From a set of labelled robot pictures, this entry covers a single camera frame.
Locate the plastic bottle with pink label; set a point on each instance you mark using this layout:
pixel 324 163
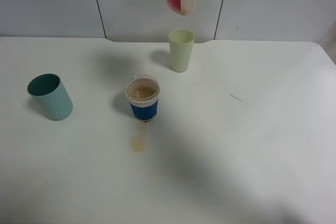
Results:
pixel 182 7

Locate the clear cup with blue sleeve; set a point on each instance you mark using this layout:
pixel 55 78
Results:
pixel 142 93

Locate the pale yellow plastic cup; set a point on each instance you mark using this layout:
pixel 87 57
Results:
pixel 181 43

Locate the teal plastic cup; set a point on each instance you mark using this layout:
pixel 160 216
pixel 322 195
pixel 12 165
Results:
pixel 50 94

